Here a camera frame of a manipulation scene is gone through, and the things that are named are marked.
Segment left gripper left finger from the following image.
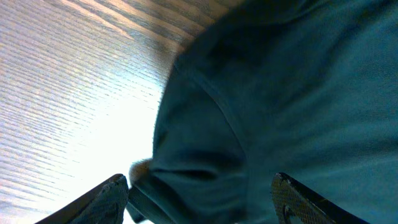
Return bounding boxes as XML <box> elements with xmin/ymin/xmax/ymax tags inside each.
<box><xmin>37</xmin><ymin>174</ymin><xmax>128</xmax><ymax>224</ymax></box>

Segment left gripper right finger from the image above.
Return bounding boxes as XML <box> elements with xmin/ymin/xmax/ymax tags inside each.
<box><xmin>271</xmin><ymin>172</ymin><xmax>369</xmax><ymax>224</ymax></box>

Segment black t-shirt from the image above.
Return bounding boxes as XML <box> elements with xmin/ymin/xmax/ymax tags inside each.
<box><xmin>131</xmin><ymin>0</ymin><xmax>397</xmax><ymax>223</ymax></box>

